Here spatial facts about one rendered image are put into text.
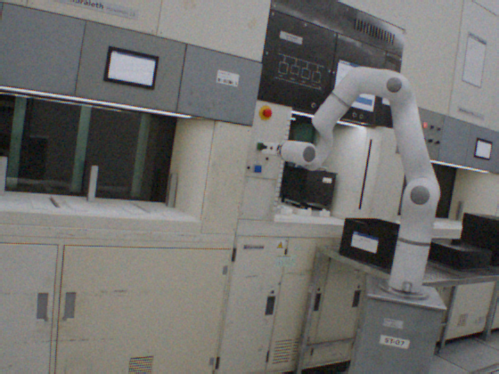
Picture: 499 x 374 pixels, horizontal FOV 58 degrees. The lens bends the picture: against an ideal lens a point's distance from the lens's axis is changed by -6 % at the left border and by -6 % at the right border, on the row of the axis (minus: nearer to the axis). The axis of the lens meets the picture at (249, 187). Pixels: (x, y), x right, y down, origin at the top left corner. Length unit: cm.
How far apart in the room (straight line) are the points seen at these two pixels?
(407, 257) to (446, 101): 150
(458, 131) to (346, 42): 107
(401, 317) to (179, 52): 128
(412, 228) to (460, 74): 160
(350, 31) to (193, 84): 89
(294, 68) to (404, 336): 123
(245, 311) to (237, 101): 96
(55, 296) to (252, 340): 97
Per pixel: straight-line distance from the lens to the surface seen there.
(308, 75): 225
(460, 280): 227
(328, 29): 236
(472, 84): 326
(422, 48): 287
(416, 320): 174
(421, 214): 169
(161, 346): 214
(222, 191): 204
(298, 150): 182
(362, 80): 180
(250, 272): 222
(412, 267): 176
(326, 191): 264
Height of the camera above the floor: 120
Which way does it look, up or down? 5 degrees down
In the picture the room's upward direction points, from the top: 9 degrees clockwise
